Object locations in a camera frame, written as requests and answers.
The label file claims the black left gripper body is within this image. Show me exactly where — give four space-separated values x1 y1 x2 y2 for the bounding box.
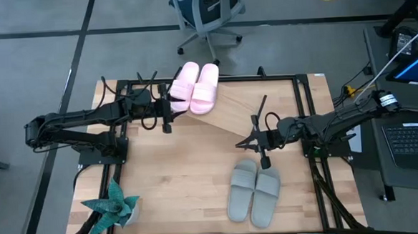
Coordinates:
152 82 175 135

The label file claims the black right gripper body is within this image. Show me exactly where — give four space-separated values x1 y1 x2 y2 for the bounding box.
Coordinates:
250 113 283 171

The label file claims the grey foam slide sandal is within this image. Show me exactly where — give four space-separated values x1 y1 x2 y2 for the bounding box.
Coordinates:
224 158 261 223
248 165 284 230

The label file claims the white paper sheet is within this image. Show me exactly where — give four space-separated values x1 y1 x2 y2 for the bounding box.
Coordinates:
346 122 364 155

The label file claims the yellow plug connector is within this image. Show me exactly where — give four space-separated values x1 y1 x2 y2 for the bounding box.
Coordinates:
343 83 361 99

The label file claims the grey mesh office chair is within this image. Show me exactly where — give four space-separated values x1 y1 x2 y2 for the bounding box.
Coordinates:
167 0 249 69

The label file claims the green plant in white pot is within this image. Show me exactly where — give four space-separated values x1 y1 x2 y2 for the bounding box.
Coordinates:
79 177 143 234

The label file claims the black laptop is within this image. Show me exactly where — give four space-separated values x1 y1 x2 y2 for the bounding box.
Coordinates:
381 121 418 176

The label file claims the black side desk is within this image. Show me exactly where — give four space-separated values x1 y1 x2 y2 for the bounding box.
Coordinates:
363 23 418 198

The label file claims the black power adapter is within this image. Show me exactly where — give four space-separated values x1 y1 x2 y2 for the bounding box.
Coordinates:
387 24 418 64

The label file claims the black aluminium table frame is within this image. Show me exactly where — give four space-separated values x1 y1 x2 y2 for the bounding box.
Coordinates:
0 58 418 234

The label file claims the black cable bundle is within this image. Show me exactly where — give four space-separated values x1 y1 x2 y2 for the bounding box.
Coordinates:
308 155 368 233

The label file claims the white cable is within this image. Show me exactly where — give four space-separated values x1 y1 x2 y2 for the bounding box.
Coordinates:
348 19 418 104

